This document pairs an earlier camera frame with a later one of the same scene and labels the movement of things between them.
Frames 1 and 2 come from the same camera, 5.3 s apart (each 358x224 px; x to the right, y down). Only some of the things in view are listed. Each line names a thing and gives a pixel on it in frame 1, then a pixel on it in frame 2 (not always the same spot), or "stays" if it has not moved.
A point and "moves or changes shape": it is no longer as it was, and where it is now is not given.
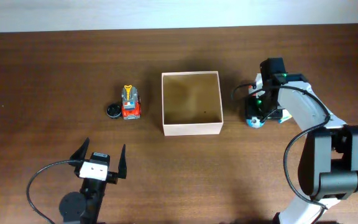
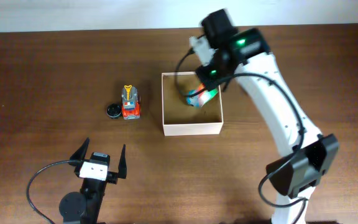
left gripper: (112, 177) stays
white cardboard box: (192, 103) stays
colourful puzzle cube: (286, 116) moves or changes shape
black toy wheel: (114, 111) stays
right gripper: (260, 114) -> (208, 79)
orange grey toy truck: (131, 102) stays
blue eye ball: (254, 122) -> (192, 100)
